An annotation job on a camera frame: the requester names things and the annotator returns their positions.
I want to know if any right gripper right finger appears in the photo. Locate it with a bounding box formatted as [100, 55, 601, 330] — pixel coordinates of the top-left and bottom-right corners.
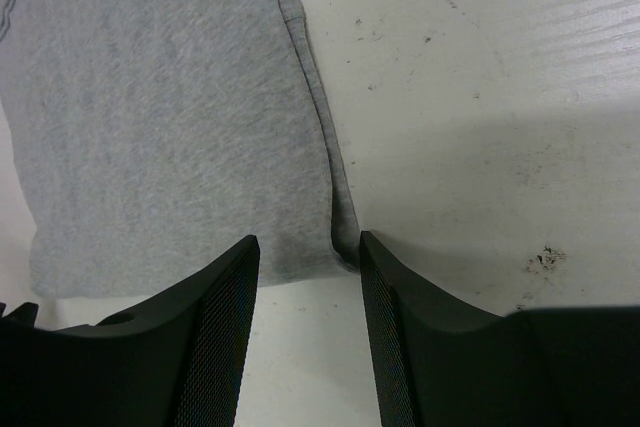
[359, 231, 639, 426]

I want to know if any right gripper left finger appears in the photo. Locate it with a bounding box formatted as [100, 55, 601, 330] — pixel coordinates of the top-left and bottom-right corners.
[1, 235, 260, 426]

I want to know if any grey tank top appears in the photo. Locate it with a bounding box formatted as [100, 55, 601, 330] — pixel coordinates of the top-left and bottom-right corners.
[1, 0, 359, 298]

